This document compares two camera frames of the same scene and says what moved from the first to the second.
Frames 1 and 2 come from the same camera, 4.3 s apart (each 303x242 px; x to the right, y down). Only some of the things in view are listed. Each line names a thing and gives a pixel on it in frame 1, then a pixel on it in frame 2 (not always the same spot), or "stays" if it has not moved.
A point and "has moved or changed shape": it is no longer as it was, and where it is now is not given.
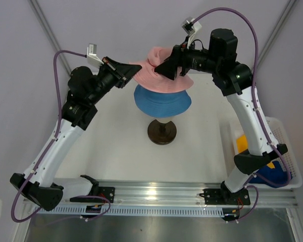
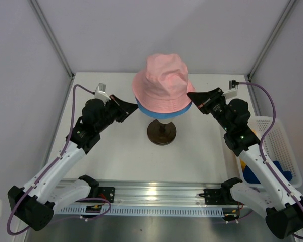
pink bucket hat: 148,78 has moved or changed shape
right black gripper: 168,68 → 204,100
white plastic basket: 282,137 stays
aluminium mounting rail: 175,194 stays
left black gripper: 121,72 → 124,109
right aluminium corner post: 280,23 stays
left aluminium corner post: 47,30 stays
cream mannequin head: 162,133 stays
